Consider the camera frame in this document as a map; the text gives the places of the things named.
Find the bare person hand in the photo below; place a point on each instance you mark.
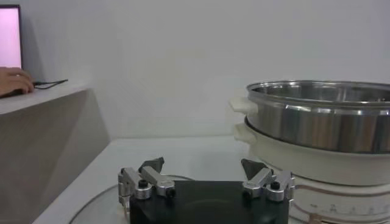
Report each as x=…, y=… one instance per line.
x=15, y=80

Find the black laptop with bright screen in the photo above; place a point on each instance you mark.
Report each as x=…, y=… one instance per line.
x=9, y=36

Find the white side desk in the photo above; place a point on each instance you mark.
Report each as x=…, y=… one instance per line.
x=45, y=146

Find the round glass pot lid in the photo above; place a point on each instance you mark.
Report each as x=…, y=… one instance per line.
x=100, y=210

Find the cream electric cooker pot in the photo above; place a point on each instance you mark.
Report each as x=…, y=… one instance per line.
x=320, y=165

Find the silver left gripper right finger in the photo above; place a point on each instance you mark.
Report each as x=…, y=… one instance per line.
x=259, y=182

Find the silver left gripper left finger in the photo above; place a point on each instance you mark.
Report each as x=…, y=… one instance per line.
x=158, y=181

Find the stainless steel steamer basket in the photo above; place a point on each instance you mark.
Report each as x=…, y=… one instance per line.
x=320, y=131

